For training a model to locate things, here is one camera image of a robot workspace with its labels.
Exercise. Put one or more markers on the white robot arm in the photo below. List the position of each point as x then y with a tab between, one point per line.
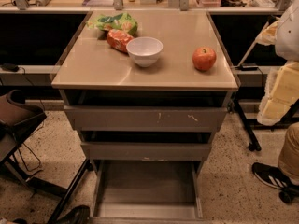
287	44

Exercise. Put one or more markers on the black power adapter left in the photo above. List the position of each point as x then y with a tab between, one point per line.
9	67

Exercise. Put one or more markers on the red apple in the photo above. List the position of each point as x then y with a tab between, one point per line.
204	58

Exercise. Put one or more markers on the black adidas shoe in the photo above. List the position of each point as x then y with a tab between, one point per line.
270	176

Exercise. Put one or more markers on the green chip bag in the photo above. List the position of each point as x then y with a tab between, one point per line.
124	22

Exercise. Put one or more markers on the white rod with black tip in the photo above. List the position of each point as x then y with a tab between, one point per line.
251	47

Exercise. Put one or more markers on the bottom grey open drawer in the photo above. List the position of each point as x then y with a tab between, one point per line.
146	192

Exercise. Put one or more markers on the middle grey drawer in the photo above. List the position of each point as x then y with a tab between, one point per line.
146	151

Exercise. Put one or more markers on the black power adapter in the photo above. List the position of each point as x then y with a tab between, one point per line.
248	67
9	67

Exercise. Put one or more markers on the white bowl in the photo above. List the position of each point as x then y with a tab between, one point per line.
144	51

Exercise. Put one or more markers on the brown chair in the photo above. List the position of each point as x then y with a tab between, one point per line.
18	120

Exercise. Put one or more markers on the orange snack bag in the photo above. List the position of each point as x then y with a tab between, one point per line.
118	39

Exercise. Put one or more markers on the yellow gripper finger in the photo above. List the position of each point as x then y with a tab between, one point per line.
281	92
267	36

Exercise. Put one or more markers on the black power adapter right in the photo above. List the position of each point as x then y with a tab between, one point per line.
248	67

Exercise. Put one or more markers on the top grey drawer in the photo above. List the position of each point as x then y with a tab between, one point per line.
144	119

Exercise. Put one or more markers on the tan trouser leg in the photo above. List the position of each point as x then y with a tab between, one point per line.
288	161

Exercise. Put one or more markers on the grey drawer cabinet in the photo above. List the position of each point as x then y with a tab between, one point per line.
95	74

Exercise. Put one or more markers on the black stand leg with caster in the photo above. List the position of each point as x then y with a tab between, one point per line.
253	141

